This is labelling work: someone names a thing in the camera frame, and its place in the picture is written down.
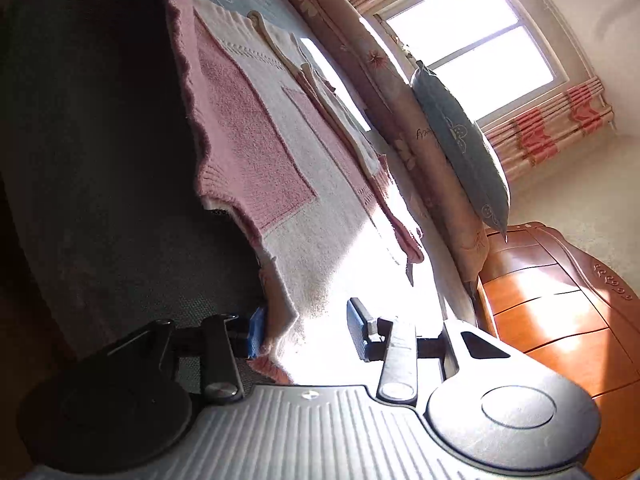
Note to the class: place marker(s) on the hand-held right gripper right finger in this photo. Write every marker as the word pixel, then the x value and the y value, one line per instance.
pixel 359 330

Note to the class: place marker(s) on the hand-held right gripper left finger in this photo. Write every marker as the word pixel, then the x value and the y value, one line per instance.
pixel 257 332

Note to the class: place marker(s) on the pink and white knit sweater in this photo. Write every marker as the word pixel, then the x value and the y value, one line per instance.
pixel 240 125

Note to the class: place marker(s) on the wooden headboard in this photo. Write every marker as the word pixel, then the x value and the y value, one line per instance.
pixel 560 320

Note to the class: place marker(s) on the blue floral pillow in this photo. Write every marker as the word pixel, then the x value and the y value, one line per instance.
pixel 465 150

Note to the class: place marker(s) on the folded pink floral quilt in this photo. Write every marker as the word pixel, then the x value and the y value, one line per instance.
pixel 380 95

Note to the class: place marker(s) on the window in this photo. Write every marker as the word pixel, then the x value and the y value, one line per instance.
pixel 475 45

